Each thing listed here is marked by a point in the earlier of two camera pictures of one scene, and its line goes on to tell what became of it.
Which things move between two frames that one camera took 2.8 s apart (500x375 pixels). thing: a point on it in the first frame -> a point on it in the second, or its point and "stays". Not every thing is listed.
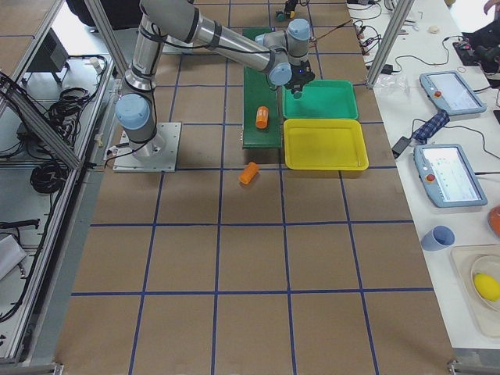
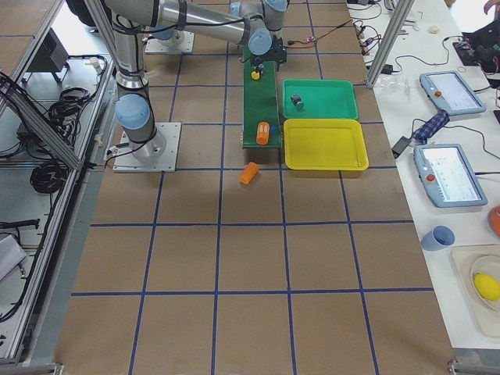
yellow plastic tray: (324, 144) stays
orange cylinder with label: (262, 117) -> (262, 133)
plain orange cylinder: (247, 174) stays
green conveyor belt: (262, 105) stays
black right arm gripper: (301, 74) -> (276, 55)
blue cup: (439, 237) stays
